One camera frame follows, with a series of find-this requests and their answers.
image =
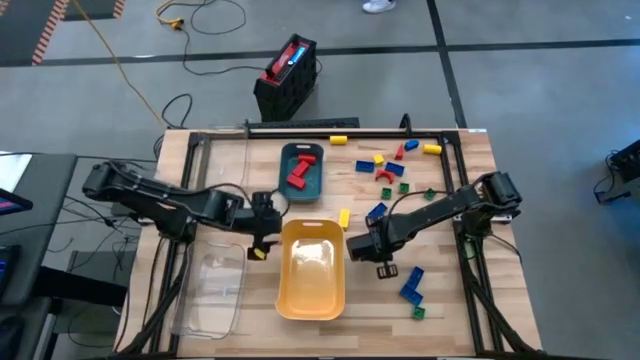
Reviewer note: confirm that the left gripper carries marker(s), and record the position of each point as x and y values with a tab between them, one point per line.
262	222

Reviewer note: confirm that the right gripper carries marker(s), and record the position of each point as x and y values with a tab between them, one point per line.
385	242

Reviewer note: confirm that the small yellow block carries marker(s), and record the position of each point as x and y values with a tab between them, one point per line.
260	254

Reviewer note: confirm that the red brick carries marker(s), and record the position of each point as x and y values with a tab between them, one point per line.
296	181
307	158
300	168

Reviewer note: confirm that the small green block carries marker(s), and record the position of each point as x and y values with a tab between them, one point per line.
403	187
418	312
429	194
386	193

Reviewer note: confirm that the red arch block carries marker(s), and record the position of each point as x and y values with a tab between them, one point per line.
385	173

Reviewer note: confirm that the blue brick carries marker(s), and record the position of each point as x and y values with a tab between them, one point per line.
376	210
394	168
411	295
415	276
364	166

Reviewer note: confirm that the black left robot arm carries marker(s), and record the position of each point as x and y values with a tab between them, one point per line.
150	195

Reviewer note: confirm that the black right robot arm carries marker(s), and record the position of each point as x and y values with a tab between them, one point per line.
440	207

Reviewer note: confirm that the clear plastic bin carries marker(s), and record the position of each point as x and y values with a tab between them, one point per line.
215	290

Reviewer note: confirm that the yellow brick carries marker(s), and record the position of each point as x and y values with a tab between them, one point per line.
344	219

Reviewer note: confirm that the orange plastic bin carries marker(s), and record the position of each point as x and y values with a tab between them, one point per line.
310	300

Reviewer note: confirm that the teal plastic bin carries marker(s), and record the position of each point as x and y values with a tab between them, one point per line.
312	192

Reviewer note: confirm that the small yellow cube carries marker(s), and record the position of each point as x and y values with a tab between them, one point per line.
378	159

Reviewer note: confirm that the red wedge block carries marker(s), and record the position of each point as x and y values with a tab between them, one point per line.
399	152

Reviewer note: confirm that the blue rounded block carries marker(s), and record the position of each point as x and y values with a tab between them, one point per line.
411	145

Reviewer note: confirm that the yellow cylinder block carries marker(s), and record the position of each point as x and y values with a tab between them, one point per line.
432	149
338	140

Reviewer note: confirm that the red battery unit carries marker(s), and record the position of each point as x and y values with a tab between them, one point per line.
285	62

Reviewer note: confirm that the black side desk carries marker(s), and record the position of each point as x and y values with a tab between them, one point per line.
40	225

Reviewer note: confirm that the yellow power plug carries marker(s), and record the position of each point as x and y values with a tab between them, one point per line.
172	22

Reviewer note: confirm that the black monitor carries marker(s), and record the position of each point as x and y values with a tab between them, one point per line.
12	202

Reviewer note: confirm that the black equipment box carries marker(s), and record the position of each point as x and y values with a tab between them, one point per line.
625	165

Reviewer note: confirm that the person's shoe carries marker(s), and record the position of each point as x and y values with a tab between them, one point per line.
378	5

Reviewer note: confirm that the black mat striped edge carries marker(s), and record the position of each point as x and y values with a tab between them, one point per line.
92	7
20	30

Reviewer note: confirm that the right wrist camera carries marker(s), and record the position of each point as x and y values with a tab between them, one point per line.
359	249

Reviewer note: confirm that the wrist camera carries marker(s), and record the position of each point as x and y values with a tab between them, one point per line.
262	200
359	249

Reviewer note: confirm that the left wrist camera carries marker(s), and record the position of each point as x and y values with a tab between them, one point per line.
262	200

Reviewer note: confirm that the black table frame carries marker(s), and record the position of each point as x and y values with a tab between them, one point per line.
452	165

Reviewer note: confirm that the black clamp bracket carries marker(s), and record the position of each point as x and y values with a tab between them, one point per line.
406	125

